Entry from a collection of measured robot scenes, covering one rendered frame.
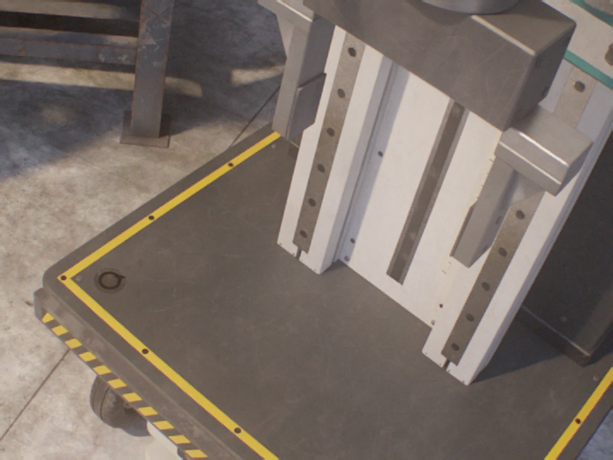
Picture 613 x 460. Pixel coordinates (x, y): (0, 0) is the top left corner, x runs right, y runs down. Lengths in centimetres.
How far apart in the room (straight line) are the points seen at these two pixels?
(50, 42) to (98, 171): 27
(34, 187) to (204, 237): 59
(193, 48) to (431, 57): 177
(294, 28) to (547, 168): 16
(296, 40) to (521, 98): 14
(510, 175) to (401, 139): 70
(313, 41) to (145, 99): 137
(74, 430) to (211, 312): 37
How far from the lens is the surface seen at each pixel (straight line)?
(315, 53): 55
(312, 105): 58
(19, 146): 195
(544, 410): 131
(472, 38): 45
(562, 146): 48
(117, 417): 146
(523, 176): 50
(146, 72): 186
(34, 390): 158
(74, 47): 185
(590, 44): 71
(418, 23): 47
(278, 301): 130
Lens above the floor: 133
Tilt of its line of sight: 46 degrees down
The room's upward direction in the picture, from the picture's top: 16 degrees clockwise
